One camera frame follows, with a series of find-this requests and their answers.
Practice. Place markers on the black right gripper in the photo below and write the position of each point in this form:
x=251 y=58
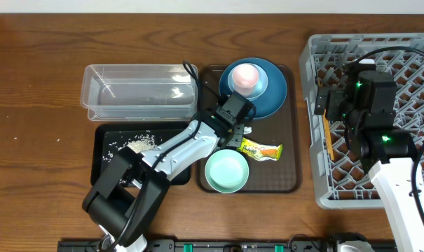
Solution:
x=336 y=96

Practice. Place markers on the light blue small bowl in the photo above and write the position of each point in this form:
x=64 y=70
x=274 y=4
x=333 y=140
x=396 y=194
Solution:
x=261 y=86

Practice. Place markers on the clear plastic bin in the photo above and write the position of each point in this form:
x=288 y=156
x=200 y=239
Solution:
x=138 y=92

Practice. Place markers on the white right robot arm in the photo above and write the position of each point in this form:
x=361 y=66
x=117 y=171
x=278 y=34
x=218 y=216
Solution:
x=387 y=153

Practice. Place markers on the black plastic tray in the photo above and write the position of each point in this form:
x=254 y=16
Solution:
x=162 y=131

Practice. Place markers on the yellow snack wrapper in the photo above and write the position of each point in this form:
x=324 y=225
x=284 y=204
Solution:
x=260 y=152

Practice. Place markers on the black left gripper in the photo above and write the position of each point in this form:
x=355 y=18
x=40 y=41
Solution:
x=238 y=133

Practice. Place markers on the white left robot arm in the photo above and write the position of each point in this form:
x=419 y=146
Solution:
x=129 y=192

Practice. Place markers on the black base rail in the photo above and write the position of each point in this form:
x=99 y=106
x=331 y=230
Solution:
x=299 y=243

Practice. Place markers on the grey dishwasher rack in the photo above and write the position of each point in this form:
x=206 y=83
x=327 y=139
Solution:
x=342 y=184

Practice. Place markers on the pink plastic cup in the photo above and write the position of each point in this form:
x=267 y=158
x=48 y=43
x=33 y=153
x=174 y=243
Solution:
x=245 y=78

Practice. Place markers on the pile of white rice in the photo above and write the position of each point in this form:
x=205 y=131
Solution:
x=115 y=141

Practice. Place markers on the mint green bowl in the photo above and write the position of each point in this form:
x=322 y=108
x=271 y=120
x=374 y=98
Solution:
x=227 y=171

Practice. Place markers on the white napkin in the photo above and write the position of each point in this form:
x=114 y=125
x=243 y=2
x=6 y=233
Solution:
x=247 y=130

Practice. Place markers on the wooden chopstick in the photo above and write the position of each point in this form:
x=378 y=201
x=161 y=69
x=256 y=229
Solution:
x=326 y=125

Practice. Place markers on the dark blue plate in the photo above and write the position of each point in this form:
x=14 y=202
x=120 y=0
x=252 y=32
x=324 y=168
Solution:
x=272 y=98

